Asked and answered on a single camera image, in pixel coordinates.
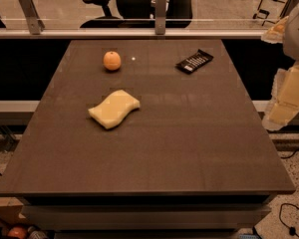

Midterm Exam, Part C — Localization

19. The black office chair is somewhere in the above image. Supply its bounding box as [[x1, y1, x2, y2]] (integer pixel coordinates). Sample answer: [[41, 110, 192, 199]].
[[81, 0, 192, 28]]

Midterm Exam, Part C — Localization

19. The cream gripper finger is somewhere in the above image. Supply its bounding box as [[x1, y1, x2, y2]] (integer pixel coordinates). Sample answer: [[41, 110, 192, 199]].
[[261, 16, 288, 44], [262, 62, 299, 131]]

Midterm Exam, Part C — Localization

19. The right metal rail bracket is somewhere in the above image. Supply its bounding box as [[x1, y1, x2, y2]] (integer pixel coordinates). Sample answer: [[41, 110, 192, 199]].
[[279, 0, 299, 18]]

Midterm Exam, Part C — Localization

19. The left metal rail bracket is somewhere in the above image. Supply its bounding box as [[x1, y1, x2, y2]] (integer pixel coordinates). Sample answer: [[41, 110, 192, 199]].
[[18, 0, 45, 35]]

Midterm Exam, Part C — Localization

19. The orange ball under table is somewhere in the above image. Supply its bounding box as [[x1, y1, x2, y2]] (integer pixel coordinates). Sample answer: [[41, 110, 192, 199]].
[[7, 226, 28, 239]]

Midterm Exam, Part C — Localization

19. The wooden cart frame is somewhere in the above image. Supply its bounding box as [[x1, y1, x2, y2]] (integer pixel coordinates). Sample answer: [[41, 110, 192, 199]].
[[252, 0, 290, 26]]

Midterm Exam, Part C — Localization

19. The horizontal metal rail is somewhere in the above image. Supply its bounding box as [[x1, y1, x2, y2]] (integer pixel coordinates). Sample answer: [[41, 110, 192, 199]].
[[0, 29, 264, 39]]

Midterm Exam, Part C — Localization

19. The middle metal rail bracket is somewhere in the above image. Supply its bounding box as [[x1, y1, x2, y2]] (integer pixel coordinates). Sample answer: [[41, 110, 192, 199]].
[[154, 0, 166, 35]]

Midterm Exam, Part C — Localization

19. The orange fruit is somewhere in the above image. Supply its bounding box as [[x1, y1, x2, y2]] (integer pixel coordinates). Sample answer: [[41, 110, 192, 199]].
[[103, 51, 122, 71]]

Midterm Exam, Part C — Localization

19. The black rxbar chocolate wrapper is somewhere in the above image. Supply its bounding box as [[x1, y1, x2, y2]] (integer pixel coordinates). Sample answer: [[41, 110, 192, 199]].
[[175, 49, 213, 74]]

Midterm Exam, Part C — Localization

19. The black power cable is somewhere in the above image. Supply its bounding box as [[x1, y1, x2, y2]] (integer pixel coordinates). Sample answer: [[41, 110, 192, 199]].
[[278, 202, 299, 239]]

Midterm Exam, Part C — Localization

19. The metal rail bracket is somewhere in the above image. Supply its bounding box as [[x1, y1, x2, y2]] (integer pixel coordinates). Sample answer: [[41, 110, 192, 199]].
[[154, 0, 166, 35], [18, 0, 45, 35], [279, 0, 299, 18]]

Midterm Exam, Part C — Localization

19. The yellow wavy sponge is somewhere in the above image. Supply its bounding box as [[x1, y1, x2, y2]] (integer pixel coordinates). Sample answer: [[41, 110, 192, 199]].
[[88, 90, 141, 129]]

